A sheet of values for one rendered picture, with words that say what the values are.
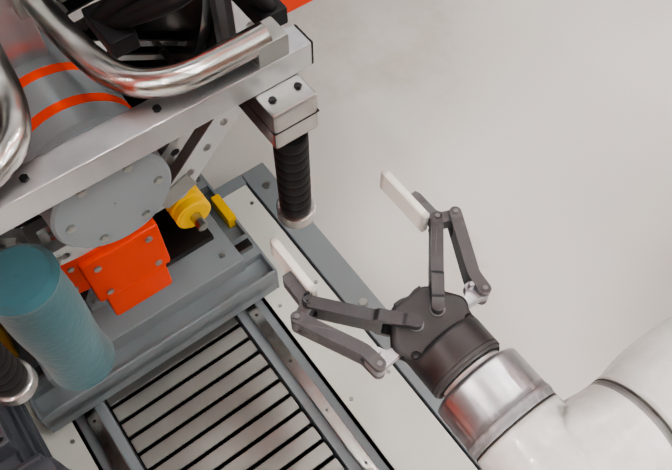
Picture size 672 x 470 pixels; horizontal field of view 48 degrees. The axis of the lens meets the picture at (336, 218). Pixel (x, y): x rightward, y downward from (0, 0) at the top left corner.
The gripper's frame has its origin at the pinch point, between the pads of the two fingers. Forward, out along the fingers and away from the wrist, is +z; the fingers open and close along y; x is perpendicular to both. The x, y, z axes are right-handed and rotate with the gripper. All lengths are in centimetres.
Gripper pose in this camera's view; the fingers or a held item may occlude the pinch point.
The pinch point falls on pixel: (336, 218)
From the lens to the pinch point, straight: 75.5
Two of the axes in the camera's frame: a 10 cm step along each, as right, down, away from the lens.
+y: 8.1, -5.0, 3.1
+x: 0.0, -5.2, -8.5
